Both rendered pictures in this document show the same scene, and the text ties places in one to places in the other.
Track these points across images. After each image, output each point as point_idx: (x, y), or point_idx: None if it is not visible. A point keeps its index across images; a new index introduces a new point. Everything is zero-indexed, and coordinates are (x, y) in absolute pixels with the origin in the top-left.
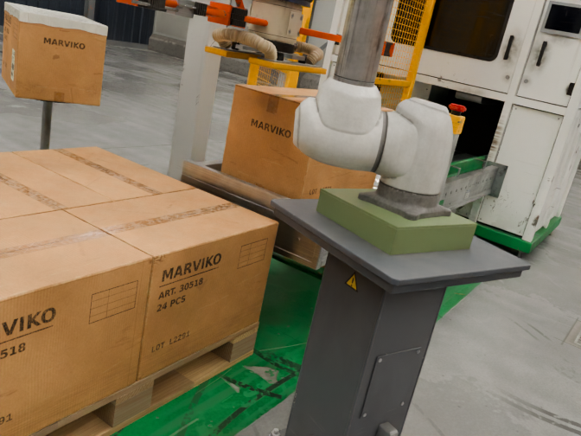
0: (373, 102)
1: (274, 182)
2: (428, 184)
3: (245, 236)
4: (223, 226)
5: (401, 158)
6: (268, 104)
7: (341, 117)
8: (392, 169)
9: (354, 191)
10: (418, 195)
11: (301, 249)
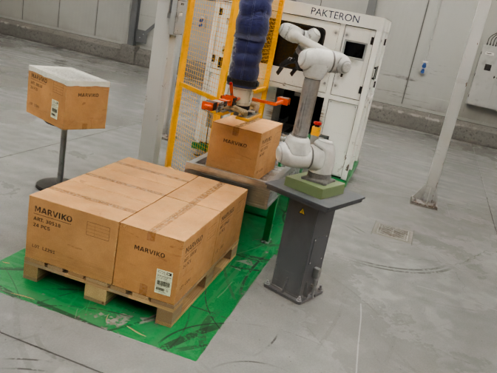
0: (308, 143)
1: (238, 169)
2: (328, 172)
3: (239, 197)
4: (229, 194)
5: (319, 163)
6: (233, 131)
7: (298, 150)
8: (316, 167)
9: (296, 175)
10: (325, 175)
11: (257, 200)
